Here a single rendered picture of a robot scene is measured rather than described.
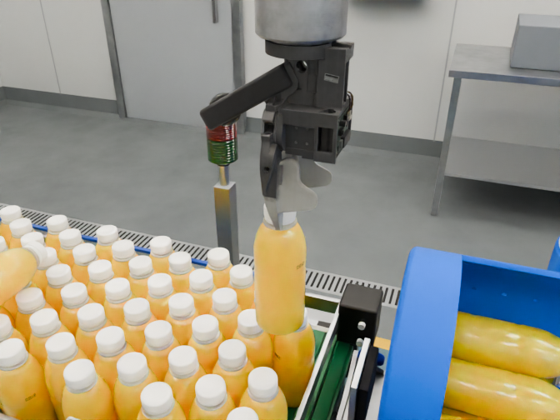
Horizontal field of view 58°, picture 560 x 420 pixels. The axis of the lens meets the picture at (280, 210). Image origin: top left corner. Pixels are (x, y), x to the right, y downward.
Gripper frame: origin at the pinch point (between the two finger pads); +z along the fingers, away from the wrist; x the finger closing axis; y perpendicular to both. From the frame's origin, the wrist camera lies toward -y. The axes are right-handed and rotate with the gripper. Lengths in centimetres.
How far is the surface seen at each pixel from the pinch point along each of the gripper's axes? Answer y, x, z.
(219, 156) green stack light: -26.0, 36.1, 11.7
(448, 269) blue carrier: 20.3, 3.7, 6.3
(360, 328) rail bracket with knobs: 8.6, 18.5, 32.2
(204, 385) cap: -6.6, -10.2, 21.8
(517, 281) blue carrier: 30.0, 15.0, 13.7
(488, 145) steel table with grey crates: 43, 293, 99
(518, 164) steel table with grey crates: 60, 268, 99
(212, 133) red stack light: -27.0, 35.9, 6.9
